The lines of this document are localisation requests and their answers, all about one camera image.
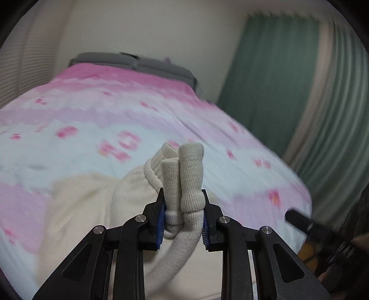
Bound white louvered closet door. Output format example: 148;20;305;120
0;17;63;111

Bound cream knit sweater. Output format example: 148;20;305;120
32;141;292;300

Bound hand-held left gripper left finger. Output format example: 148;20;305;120
32;187;167;300

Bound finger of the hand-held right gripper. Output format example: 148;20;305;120
284;210;315;232

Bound green curtain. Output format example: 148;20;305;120
216;12;369;209

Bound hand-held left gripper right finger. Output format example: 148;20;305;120
201;189;332;300

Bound pink and blue printed blanket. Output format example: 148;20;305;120
0;63;313;289

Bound grey pillows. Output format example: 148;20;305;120
68;52;200;92

